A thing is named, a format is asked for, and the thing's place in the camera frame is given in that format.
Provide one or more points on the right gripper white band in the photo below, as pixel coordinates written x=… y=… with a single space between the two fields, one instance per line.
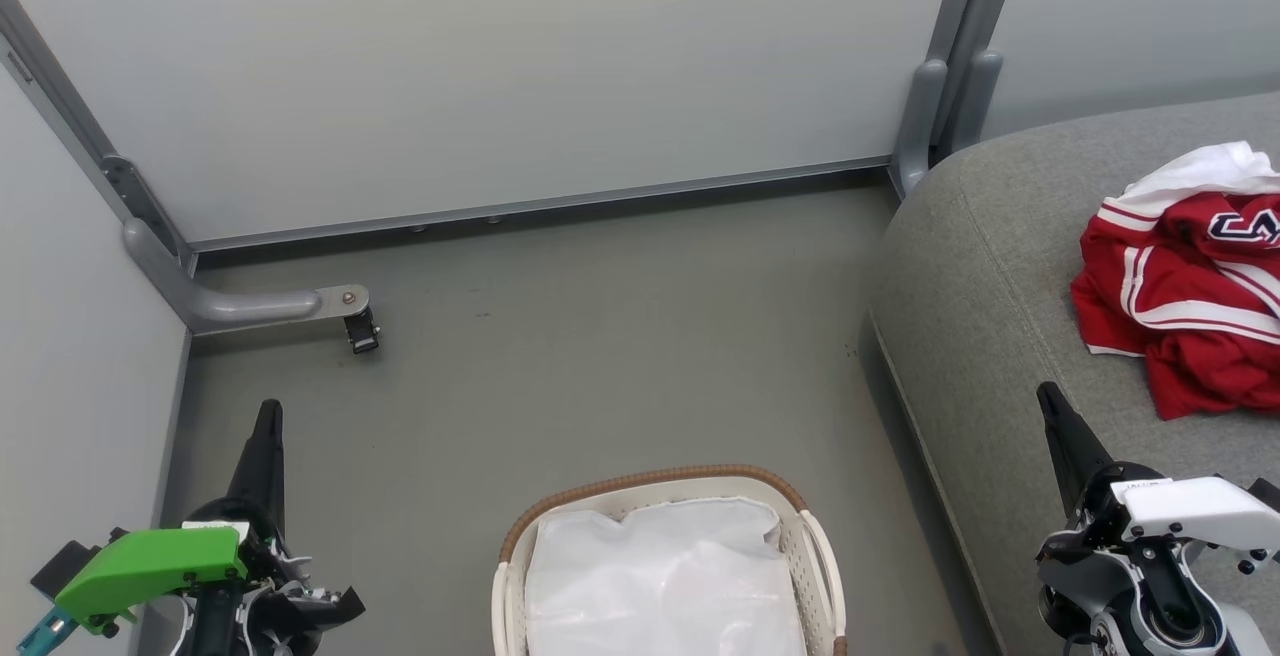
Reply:
x=1150 y=591

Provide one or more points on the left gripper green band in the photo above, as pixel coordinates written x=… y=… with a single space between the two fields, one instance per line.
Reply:
x=270 y=581

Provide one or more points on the red jersey with white stripes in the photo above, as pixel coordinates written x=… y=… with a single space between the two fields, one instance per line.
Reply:
x=1190 y=356

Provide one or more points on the white garment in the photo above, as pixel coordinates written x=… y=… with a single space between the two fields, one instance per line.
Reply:
x=1200 y=171

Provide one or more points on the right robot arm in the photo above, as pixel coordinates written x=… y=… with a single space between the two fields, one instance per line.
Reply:
x=1252 y=639

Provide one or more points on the white laundry basket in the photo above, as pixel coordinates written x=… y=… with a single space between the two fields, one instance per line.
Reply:
x=822 y=576

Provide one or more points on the white plastic basket liner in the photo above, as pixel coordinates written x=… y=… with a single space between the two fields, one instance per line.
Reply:
x=660 y=586

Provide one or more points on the grey partition support foot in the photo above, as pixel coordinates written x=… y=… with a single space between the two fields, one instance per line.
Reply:
x=230 y=306

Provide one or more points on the black caster wheel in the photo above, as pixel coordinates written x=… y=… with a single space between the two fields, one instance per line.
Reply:
x=362 y=334

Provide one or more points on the grey fabric sofa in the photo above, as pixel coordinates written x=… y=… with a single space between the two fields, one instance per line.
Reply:
x=1000 y=286

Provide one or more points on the grey panel bottom rail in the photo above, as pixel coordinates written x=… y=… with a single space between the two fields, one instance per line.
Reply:
x=550 y=204
x=175 y=426

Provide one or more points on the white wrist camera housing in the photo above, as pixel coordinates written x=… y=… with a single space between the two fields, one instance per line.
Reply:
x=1200 y=511

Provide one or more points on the green wrist camera housing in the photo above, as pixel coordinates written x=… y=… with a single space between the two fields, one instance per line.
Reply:
x=150 y=566

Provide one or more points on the grey partition post with hinge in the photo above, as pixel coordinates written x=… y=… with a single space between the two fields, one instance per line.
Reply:
x=70 y=111

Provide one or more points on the grey partition corner post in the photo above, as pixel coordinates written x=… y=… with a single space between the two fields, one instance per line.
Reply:
x=960 y=36

